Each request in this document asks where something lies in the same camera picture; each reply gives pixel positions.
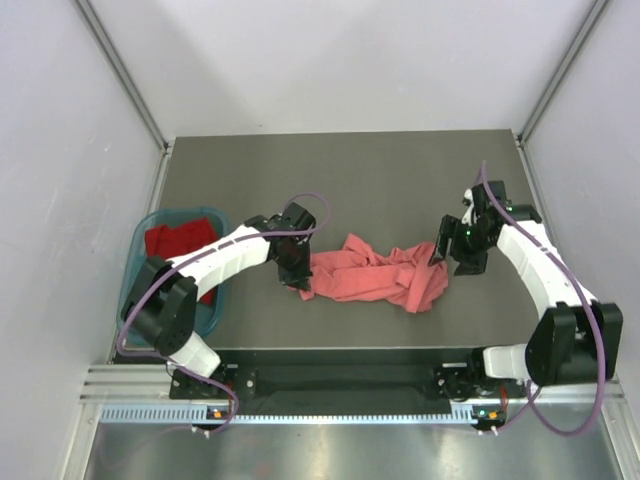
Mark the teal plastic basket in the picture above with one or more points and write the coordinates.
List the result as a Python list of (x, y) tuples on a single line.
[(210, 308)]

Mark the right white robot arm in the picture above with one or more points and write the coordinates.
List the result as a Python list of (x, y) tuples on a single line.
[(576, 340)]

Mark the aluminium frame post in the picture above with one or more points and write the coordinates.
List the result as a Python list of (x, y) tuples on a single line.
[(595, 13), (101, 37)]

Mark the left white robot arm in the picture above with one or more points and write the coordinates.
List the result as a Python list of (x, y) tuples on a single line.
[(162, 302)]

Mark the left aluminium frame post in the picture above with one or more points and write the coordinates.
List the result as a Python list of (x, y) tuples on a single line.
[(101, 37)]

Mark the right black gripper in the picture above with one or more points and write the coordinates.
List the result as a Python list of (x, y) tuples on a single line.
[(472, 264)]

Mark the pink t shirt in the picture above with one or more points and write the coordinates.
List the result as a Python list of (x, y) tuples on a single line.
[(356, 272)]

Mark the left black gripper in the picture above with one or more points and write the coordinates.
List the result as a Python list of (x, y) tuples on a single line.
[(298, 278)]

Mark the right aluminium frame post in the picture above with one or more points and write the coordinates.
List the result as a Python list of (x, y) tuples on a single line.
[(595, 13)]

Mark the slotted cable duct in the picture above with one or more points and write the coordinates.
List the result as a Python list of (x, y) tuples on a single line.
[(201, 414)]

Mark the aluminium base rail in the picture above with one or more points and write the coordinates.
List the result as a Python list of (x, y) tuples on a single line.
[(146, 383)]

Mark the dark red t shirt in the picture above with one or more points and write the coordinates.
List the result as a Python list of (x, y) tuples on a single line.
[(168, 242)]

